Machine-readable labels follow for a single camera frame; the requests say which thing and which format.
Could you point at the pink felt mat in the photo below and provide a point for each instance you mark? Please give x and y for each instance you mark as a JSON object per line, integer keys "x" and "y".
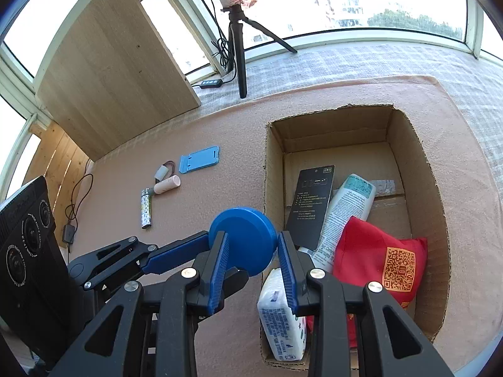
{"x": 220, "y": 133}

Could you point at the light wooden board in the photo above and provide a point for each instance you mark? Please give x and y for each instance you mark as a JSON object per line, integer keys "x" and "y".
{"x": 110, "y": 74}

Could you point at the white window frame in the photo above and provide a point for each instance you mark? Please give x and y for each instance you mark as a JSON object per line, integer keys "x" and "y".
{"x": 473, "y": 27}

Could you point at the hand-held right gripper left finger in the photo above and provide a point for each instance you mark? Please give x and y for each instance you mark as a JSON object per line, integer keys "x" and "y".
{"x": 218, "y": 271}

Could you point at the red cloth bag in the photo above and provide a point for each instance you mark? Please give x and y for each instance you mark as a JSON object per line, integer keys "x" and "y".
{"x": 365, "y": 251}

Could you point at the white lotion bottle blue cap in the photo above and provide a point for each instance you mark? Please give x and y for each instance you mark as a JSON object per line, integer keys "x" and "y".
{"x": 346, "y": 208}

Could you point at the white patterned tissue pack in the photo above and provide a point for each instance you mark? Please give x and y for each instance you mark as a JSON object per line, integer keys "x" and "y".
{"x": 275, "y": 322}

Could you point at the blue round lid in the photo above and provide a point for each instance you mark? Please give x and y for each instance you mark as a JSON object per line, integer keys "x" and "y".
{"x": 243, "y": 235}

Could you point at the patterned silver lighter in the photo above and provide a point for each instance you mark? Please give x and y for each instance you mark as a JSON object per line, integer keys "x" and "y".
{"x": 146, "y": 210}

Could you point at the brown cardboard box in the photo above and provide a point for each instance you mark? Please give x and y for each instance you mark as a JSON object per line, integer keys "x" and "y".
{"x": 416, "y": 188}

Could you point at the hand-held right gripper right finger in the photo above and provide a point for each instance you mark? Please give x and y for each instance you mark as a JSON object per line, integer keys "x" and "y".
{"x": 287, "y": 271}

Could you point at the pink tube with grey cap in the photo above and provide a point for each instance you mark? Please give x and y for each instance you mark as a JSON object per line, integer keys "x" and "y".
{"x": 167, "y": 185}

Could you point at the black printed card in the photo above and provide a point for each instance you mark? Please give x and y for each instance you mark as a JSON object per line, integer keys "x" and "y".
{"x": 310, "y": 204}

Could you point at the wooden slat panel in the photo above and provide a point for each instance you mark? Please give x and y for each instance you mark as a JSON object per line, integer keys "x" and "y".
{"x": 59, "y": 165}

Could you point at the black tripod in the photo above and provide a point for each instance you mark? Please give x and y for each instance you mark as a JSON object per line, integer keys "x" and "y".
{"x": 240, "y": 63}

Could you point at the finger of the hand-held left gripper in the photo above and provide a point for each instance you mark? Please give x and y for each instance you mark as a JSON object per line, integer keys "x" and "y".
{"x": 177, "y": 253}

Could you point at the blue folding phone stand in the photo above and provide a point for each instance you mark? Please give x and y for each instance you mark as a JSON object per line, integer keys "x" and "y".
{"x": 198, "y": 160}

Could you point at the grey checked tablecloth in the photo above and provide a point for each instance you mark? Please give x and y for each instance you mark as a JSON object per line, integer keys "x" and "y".
{"x": 353, "y": 63}

